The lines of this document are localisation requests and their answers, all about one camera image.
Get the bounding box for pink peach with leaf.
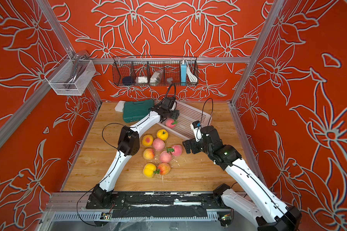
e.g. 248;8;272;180
159;151;172;163

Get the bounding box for orange red peach front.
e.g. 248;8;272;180
158;163;171;176

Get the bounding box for yellow orange peach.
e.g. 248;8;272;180
143;148;155;160

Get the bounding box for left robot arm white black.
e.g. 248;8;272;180
86;96;179;209

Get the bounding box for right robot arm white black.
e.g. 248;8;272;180
183;121;302;231

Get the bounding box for white plastic perforated basket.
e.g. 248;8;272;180
158;102;212;140

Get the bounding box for white packet in basket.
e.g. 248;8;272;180
136;76;149;85

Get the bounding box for metal tongs in basket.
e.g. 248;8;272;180
66;51;89;89

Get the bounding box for yellow peach back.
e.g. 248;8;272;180
156;129;169;141

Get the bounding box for clear plastic bag packet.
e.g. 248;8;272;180
149;70;163;86

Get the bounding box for green plastic tool case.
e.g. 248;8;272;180
122;99;154;123

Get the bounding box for yellow peach red spot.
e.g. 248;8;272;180
142;134;154;147

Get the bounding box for yellow peach front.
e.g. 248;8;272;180
143;163;157;178

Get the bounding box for light blue box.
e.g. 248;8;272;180
180;60;187;86

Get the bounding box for small white box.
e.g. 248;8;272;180
114;101;125;112

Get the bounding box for dark round container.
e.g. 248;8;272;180
122;76;135;86

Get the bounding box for white cable bundle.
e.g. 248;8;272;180
186;64;199;83

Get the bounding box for black wire wall basket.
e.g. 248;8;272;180
112;55;199;87

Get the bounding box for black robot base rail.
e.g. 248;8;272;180
85;192;230;218

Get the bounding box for white mesh wall basket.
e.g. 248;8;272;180
45;59;96;96

